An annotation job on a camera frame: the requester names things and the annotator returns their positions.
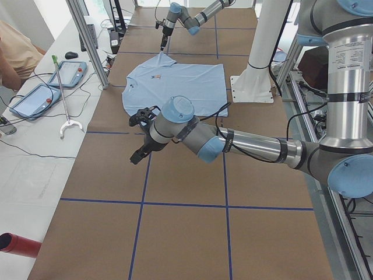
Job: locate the black keyboard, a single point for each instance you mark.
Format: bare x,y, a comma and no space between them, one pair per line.
92,34

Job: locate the black computer mouse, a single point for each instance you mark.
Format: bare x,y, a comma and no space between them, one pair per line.
71,55

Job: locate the red cylinder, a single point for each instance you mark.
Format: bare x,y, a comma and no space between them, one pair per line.
18,245

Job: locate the teach pendant near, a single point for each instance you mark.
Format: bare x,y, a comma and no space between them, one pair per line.
36,102

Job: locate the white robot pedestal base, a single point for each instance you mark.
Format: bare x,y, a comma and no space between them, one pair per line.
254,85

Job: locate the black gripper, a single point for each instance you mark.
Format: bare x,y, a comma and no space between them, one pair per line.
147,143
166,30

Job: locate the teach pendant far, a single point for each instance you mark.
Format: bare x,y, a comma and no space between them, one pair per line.
71,73

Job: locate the seated person beige shirt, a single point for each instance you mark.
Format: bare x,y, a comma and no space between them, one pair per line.
19,57

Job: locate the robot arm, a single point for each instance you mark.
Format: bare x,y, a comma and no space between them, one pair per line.
343,158
176,13

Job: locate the white reacher grabber tool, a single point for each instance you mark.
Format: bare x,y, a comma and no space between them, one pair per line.
69,122

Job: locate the light blue t-shirt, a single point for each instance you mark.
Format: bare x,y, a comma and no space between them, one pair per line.
158,79

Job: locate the black power adapter labelled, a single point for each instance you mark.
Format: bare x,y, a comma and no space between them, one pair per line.
114,41

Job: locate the teach pendant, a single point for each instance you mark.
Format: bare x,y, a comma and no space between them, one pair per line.
36,102
71,73

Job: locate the aluminium frame post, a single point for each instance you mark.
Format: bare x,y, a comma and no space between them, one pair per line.
81,25

